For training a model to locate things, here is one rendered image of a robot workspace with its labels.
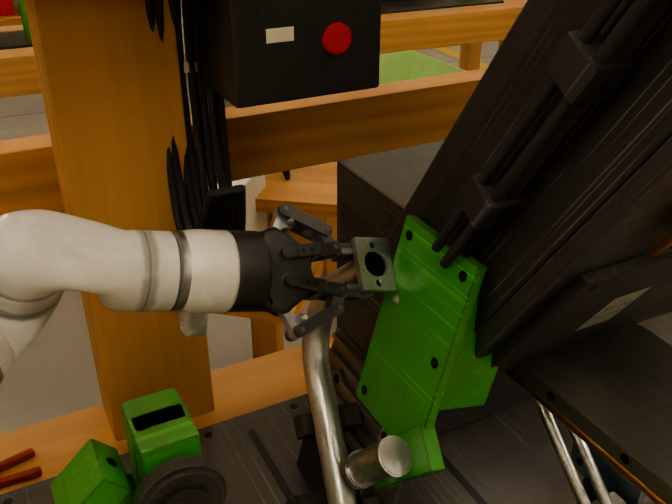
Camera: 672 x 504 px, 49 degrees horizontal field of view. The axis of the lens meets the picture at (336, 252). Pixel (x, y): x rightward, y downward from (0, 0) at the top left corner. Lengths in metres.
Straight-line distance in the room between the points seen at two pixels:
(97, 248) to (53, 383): 2.11
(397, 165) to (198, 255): 0.37
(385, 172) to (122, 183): 0.31
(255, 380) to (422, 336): 0.48
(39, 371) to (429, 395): 2.19
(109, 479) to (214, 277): 0.18
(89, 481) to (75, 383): 2.04
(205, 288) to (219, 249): 0.04
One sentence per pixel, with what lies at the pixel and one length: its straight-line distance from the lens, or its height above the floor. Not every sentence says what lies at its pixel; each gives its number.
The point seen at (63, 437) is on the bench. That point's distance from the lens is 1.10.
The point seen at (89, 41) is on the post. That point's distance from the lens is 0.83.
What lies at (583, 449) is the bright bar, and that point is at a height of 1.05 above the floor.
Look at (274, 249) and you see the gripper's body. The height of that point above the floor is 1.26.
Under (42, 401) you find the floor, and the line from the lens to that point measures 2.64.
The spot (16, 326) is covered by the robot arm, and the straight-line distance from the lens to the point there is 0.63.
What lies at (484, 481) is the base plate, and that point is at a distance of 0.97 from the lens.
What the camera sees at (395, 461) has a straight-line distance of 0.72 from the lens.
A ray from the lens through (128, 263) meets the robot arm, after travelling 0.61.
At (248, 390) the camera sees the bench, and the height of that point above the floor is 0.88.
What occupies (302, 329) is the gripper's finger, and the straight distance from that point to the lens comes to 0.68.
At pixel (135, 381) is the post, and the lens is 1.02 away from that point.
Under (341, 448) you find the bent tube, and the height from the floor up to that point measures 1.03.
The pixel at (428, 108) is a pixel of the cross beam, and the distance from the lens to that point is 1.14.
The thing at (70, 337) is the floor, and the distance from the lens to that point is 2.91.
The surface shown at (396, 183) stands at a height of 1.24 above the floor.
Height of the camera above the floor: 1.59
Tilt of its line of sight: 29 degrees down
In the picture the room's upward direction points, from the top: straight up
